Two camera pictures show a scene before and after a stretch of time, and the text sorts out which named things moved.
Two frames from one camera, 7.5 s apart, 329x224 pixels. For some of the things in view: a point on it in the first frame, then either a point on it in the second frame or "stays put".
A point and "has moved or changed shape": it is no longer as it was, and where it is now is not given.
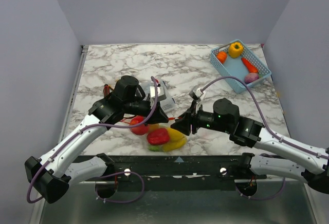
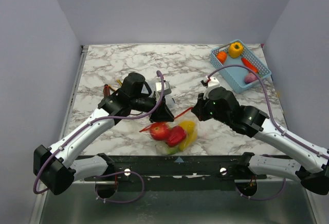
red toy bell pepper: x=158 y=136 -> x=176 y=134
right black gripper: x=193 y=120 -> x=199 y=108
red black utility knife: x=106 y=90 stays put
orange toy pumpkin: x=222 y=56 stays put
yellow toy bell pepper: x=235 y=50 stays put
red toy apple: x=139 y=130 -> x=159 y=131
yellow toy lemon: x=174 y=145 -> x=190 y=139
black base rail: x=178 y=172 stays put
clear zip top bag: x=167 y=136 has moved or changed shape
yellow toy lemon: x=174 y=135 has moved or changed shape
